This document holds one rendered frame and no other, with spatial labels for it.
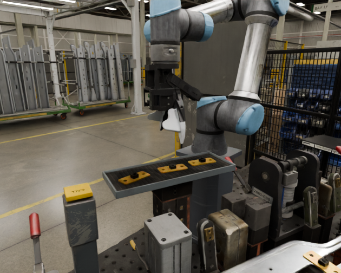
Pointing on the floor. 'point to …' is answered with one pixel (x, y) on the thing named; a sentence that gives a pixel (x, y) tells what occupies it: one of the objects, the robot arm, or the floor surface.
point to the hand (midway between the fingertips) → (172, 136)
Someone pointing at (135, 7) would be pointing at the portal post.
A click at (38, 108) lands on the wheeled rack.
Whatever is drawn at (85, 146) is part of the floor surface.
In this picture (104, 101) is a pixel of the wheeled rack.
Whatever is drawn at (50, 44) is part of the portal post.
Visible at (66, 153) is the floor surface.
